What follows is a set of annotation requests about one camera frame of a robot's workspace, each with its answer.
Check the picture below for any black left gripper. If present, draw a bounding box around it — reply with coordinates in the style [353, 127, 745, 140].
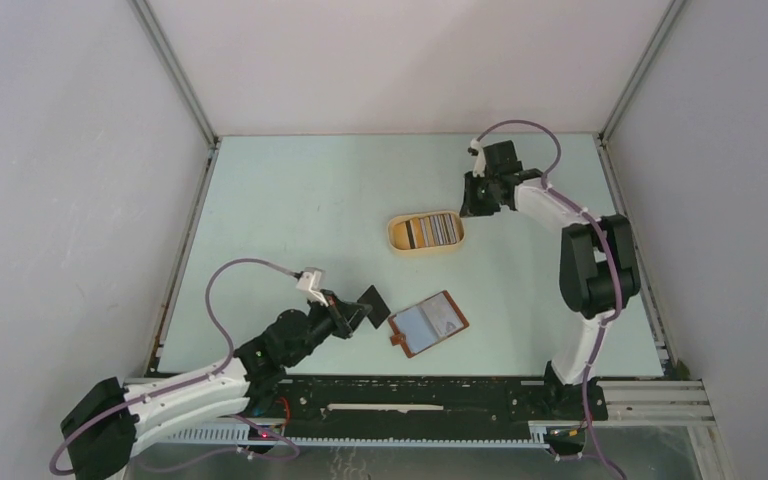
[285, 289, 371, 366]

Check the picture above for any brown leather card holder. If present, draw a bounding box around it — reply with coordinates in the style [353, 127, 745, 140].
[387, 290, 470, 358]

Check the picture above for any white striped credit card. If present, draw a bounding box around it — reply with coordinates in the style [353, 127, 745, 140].
[420, 292, 468, 340]

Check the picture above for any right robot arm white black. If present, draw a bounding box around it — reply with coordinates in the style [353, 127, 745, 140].
[460, 139, 641, 418]

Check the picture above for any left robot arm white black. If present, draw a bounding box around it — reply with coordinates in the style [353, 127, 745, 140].
[60, 292, 389, 479]

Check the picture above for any stack of credit cards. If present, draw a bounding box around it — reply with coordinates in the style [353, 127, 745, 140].
[392, 212, 463, 251]

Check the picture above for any beige oval card tray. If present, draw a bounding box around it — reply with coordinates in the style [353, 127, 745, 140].
[387, 210, 465, 257]

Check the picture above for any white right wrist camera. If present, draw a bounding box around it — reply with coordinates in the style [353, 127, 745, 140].
[468, 138, 486, 177]

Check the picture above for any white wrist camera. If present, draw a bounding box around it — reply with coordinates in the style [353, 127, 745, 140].
[296, 267, 328, 307]
[468, 138, 486, 177]

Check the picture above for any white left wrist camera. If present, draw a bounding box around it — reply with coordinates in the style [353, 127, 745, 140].
[296, 267, 328, 307]

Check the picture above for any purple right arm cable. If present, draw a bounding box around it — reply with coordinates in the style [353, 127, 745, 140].
[475, 119, 627, 480]

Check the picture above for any white toothed cable duct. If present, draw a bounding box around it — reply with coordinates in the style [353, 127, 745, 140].
[133, 423, 551, 449]

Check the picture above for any aluminium frame rail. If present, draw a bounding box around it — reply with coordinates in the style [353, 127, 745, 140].
[113, 377, 717, 429]

